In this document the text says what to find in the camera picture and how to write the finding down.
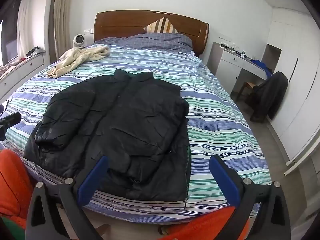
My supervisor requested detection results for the brown striped cushion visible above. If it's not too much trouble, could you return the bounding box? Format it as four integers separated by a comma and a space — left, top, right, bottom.
144, 17, 179, 34

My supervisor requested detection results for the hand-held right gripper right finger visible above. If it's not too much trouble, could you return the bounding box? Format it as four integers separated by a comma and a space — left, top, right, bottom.
209, 155, 292, 240

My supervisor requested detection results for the blue plaid pillow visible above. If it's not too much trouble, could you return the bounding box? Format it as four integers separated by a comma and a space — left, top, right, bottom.
94, 32, 193, 53

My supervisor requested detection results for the black puffer jacket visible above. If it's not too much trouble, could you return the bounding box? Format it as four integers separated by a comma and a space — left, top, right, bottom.
24, 69, 192, 210

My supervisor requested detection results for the beige curtain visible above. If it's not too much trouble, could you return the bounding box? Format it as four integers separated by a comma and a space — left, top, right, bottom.
49, 0, 77, 63

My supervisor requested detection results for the dark coat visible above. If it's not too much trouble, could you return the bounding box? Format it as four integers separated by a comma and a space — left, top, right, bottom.
250, 71, 289, 123

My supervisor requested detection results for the person's orange clothing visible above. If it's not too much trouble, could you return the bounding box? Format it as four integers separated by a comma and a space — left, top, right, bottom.
0, 149, 251, 240

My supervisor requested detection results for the green cloth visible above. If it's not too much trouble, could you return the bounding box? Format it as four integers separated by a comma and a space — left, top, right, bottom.
0, 217, 27, 240

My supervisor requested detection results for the white round fan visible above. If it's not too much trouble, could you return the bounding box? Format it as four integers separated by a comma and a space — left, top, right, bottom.
72, 34, 85, 48

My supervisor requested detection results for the white wardrobe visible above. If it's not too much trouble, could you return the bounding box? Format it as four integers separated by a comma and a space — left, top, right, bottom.
261, 5, 320, 177

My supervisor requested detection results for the white drawer cabinet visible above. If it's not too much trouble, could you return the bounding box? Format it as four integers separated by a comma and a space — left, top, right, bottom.
0, 52, 47, 101

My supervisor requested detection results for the blue striped bed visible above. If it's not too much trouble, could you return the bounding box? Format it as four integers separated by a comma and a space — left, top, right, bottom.
0, 39, 272, 224

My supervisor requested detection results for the wooden chair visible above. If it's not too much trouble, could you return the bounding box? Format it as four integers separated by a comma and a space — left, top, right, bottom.
237, 81, 261, 106

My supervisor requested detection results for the wooden headboard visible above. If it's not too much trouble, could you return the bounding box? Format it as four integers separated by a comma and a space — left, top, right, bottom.
94, 10, 209, 57

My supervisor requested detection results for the small striped cloth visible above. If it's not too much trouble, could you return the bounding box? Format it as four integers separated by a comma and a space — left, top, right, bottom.
188, 51, 202, 62

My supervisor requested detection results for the white desk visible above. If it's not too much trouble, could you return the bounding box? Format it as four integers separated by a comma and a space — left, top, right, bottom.
215, 41, 273, 93

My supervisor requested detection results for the pink clothes pile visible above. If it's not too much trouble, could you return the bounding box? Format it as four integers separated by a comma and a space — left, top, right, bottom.
0, 57, 26, 78

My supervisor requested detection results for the cream fleece sweater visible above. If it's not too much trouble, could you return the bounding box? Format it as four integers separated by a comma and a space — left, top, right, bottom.
47, 46, 111, 79

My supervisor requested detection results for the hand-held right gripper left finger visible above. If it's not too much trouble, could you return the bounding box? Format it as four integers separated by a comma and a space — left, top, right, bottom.
26, 155, 108, 240

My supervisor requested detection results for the blue cloth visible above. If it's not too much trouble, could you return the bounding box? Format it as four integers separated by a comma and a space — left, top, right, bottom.
250, 59, 273, 78

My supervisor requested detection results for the dark clothes pile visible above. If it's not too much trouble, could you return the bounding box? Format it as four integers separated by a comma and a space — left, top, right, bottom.
26, 46, 47, 57

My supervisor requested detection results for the white sheer curtain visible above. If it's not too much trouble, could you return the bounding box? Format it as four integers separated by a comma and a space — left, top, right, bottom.
16, 0, 38, 60

